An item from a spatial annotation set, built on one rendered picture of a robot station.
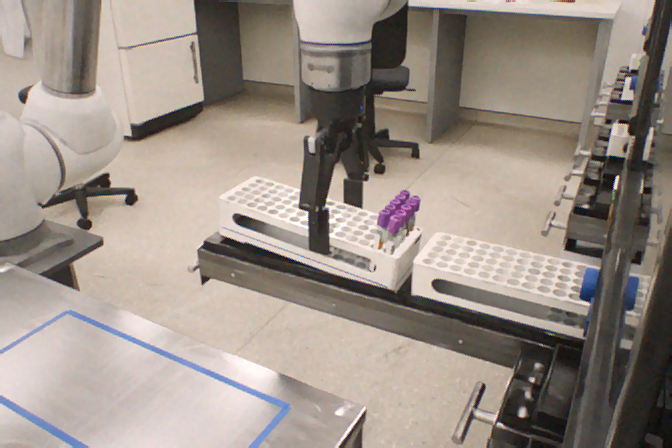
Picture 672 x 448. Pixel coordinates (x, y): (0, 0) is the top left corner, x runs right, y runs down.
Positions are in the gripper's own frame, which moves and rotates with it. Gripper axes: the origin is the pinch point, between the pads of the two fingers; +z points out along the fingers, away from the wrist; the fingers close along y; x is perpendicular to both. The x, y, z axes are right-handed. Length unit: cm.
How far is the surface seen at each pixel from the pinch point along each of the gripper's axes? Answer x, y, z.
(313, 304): -0.4, 6.7, 10.4
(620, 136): 35, -66, 1
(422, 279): 15.2, 5.0, 2.6
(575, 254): 31.7, -32.1, 13.5
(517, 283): 27.0, 3.0, 1.0
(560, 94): -10, -350, 59
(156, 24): -255, -230, 14
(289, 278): -4.3, 6.8, 7.0
